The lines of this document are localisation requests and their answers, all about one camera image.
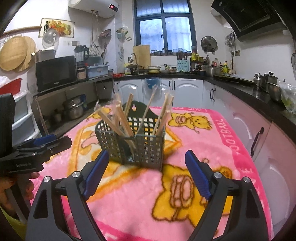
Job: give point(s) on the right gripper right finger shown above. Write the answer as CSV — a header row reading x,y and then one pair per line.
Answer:
x,y
246,219

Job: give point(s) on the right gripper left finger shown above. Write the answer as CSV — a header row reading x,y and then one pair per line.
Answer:
x,y
47,220

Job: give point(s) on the chopsticks pair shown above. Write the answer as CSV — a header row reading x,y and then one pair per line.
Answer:
x,y
113,122
121,116
165,107

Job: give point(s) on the kitchen window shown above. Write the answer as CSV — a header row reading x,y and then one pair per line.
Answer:
x,y
164,25

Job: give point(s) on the left hand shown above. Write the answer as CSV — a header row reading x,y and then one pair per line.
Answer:
x,y
16,194

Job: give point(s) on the steel pots on shelf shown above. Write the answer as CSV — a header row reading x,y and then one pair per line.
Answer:
x,y
75,107

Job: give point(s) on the pink cartoon fleece blanket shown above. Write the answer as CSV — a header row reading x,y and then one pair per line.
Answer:
x,y
134,203

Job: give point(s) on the black microwave oven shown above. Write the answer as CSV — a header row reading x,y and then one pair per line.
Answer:
x,y
55,72

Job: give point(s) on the round wooden boards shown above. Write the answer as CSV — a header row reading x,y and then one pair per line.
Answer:
x,y
16,53

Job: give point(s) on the dark green utensil basket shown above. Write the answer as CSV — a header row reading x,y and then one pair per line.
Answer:
x,y
144,149

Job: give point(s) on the blue hanging bin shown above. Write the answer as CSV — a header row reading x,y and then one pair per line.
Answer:
x,y
151,82

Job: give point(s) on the steel kettle on counter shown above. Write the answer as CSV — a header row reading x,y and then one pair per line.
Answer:
x,y
259,81

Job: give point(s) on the wooden cutting board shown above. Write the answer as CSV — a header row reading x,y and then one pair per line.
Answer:
x,y
143,54

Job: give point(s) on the white water heater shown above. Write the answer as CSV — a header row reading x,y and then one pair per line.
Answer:
x,y
104,8

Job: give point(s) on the black range hood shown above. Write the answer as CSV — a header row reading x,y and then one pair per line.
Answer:
x,y
249,19

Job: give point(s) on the steel pot lid on wall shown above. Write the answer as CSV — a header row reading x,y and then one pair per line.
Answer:
x,y
209,44

